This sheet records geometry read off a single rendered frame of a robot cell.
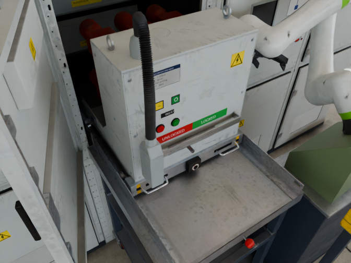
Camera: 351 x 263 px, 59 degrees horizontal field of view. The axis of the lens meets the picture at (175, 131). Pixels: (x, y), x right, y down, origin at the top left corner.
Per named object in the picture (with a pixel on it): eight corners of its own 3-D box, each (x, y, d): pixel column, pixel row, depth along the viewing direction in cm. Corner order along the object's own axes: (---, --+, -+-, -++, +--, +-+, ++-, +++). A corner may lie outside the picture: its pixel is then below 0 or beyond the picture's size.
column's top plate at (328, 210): (330, 131, 162) (331, 128, 161) (392, 174, 141) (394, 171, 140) (268, 164, 145) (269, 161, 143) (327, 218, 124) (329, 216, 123)
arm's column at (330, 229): (292, 210, 211) (330, 133, 161) (330, 248, 191) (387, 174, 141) (245, 239, 195) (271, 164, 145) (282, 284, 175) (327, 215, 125)
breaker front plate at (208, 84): (237, 137, 132) (260, 32, 99) (137, 186, 113) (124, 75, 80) (235, 135, 133) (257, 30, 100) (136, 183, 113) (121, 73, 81)
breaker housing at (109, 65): (237, 135, 133) (259, 28, 100) (135, 185, 113) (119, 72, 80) (174, 79, 164) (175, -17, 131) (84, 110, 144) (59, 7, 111)
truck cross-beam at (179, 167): (241, 142, 136) (243, 132, 132) (131, 197, 114) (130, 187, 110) (234, 135, 139) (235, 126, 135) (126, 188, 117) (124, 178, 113)
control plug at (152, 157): (164, 182, 102) (164, 146, 90) (152, 189, 100) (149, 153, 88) (153, 167, 107) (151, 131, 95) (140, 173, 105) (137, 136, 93)
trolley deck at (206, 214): (300, 200, 123) (304, 191, 119) (169, 289, 98) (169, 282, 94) (200, 109, 164) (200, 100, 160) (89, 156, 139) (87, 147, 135)
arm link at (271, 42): (315, 6, 130) (318, -18, 121) (339, 18, 124) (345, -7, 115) (250, 54, 125) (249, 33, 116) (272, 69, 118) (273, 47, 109)
